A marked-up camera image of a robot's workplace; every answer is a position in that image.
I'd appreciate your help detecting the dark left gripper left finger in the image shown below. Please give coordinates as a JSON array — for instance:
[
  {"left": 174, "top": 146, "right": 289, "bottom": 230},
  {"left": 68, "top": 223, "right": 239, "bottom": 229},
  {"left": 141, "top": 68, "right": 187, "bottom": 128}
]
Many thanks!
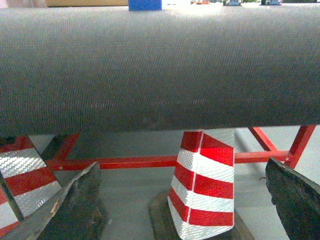
[{"left": 2, "top": 162, "right": 105, "bottom": 240}]

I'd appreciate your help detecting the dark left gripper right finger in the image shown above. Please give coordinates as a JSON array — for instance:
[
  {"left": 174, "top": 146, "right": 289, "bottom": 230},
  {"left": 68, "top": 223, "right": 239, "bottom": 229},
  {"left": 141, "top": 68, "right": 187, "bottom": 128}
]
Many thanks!
[{"left": 265, "top": 157, "right": 320, "bottom": 240}]

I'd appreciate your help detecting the blue plastic part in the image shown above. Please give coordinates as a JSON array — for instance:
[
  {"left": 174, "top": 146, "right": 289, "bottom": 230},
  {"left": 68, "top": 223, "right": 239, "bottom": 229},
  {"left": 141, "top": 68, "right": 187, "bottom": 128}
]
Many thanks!
[{"left": 128, "top": 0, "right": 162, "bottom": 11}]

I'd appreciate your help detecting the red metal table frame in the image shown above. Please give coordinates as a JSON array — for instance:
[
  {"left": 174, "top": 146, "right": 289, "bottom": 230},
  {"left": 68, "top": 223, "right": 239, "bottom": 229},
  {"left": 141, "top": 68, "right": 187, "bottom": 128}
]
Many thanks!
[{"left": 46, "top": 125, "right": 316, "bottom": 171}]

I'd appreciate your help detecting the red white striped corner post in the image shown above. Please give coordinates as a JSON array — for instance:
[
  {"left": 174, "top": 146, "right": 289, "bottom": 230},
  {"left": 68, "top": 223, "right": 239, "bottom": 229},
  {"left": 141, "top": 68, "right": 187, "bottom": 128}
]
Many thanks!
[{"left": 0, "top": 136, "right": 62, "bottom": 236}]

